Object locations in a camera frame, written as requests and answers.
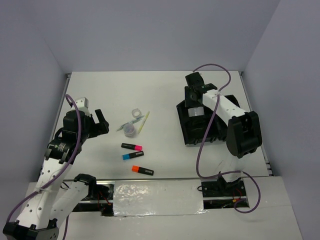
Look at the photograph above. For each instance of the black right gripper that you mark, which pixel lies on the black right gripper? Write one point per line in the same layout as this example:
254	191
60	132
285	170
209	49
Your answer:
188	101

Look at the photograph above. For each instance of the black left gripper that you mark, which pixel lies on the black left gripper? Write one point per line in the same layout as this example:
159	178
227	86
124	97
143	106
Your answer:
99	128

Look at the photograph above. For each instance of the clear paperclip jar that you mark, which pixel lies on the clear paperclip jar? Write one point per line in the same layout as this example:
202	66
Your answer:
129	130

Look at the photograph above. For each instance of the small clear tape roll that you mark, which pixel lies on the small clear tape roll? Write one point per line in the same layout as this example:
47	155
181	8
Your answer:
136	113

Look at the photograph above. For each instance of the yellow pen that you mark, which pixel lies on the yellow pen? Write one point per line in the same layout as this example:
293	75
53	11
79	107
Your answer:
143	122

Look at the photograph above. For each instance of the large white tape roll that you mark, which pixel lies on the large white tape roll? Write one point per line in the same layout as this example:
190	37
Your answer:
196	111

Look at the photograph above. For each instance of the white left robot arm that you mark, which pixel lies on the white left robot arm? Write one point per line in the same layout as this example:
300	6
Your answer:
44	212

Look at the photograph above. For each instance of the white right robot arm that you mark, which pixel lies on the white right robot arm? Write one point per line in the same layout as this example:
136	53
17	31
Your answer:
240	129

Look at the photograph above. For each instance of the green pen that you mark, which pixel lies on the green pen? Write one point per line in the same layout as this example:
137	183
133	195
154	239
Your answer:
121	128

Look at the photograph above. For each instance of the black compartment organizer tray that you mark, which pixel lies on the black compartment organizer tray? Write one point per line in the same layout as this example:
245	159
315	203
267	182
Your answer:
194	127

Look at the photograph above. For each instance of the blue pen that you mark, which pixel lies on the blue pen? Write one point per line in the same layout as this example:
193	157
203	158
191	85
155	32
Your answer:
134	120

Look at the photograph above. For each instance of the blue highlighter marker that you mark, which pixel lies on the blue highlighter marker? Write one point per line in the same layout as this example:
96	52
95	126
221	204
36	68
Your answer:
132	155

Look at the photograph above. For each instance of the pink highlighter marker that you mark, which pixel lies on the pink highlighter marker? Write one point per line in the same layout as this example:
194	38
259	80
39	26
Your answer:
132	146

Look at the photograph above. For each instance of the orange highlighter marker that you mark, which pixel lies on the orange highlighter marker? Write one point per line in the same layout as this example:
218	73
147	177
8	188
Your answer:
142	170

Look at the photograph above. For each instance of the silver foil sheet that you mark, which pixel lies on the silver foil sheet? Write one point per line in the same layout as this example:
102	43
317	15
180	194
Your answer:
157	198

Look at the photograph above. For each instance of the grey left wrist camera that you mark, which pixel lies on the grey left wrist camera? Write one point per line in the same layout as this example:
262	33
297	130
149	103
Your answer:
82	102

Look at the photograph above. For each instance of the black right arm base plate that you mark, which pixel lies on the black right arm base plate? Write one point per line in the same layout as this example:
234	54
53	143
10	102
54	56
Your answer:
220	188

